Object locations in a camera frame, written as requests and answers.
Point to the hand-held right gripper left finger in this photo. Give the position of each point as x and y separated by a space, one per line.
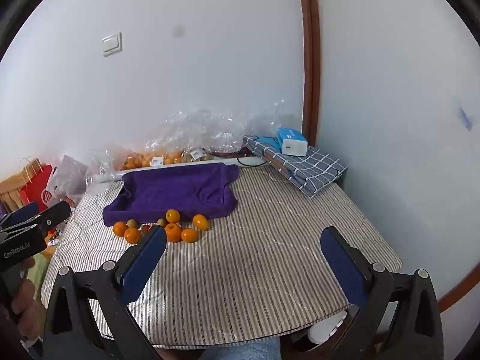
144 262

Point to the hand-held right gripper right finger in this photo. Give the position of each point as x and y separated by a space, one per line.
345 266

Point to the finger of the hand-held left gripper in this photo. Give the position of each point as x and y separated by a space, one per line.
18 213
56 213

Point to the large mandarin orange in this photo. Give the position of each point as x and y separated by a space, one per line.
132 235
173 233

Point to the small red apple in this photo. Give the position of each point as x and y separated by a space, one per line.
145 228

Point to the small mandarin orange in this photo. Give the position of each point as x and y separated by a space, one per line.
173 215
120 229

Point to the small yellow-green fruit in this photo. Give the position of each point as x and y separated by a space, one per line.
161 222
131 223

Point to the medium mandarin orange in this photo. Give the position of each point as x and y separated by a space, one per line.
189 235

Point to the oval mandarin orange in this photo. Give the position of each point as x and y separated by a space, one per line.
200 222

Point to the person's left hand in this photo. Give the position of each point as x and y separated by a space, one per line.
26 303

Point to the brown paper bag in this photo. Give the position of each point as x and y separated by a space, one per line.
13 187

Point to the red paper bag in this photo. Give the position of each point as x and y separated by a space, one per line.
37 189

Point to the white bag with red logo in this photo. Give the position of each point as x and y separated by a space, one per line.
65 180

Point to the translucent white plastic bag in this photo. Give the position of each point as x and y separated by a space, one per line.
101 165

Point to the white round object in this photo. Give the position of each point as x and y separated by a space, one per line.
326 330

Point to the purple towel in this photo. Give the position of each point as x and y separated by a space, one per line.
176 191

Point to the striped quilt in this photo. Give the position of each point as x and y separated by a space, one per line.
262 262

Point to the checkered folded cloth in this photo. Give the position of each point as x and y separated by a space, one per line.
311 172

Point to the plastic bag of oranges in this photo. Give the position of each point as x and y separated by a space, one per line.
150 159
210 127

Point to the plastic bag of yellowish fruit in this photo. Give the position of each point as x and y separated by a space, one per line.
195 155

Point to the person's jeans leg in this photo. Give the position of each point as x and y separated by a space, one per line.
240 349

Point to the blue and white box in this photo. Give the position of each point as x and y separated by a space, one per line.
294 140

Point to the plastic bag of red fruit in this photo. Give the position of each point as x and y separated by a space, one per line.
225 152

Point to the flat blue box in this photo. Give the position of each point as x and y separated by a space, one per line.
270 141

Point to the white light switch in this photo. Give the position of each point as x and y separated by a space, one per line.
112 44

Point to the wooden door frame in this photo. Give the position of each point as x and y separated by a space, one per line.
309 63

